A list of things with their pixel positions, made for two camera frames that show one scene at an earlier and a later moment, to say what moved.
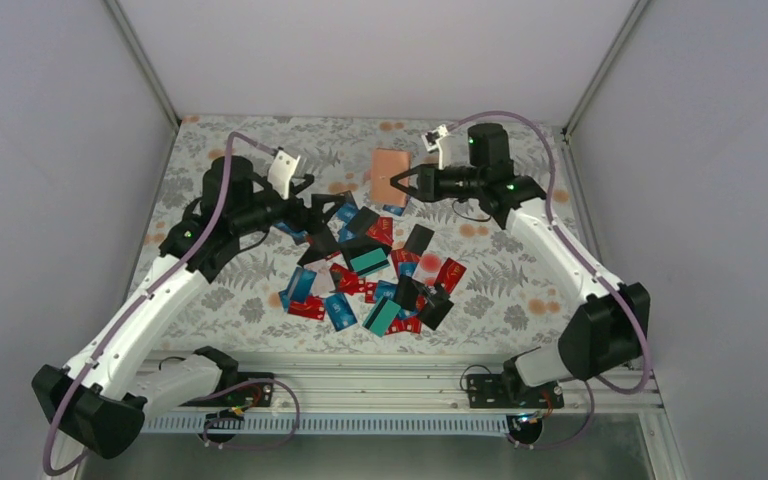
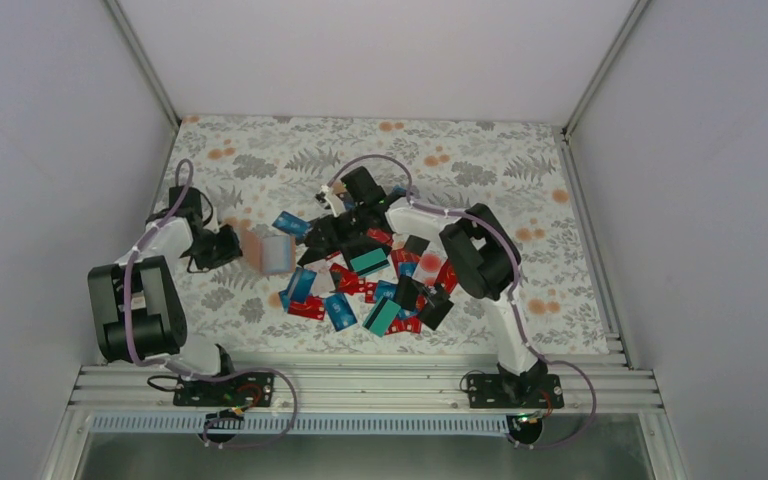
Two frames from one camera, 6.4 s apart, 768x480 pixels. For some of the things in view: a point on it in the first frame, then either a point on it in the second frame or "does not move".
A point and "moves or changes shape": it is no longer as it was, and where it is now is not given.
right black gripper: (428, 189) → (331, 233)
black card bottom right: (437, 307) does not move
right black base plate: (509, 391) does not move
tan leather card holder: (387, 163) moves or changes shape
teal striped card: (370, 262) does not move
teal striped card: (381, 316) does not move
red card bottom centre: (410, 324) does not move
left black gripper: (317, 201) → (231, 251)
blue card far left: (299, 237) does not move
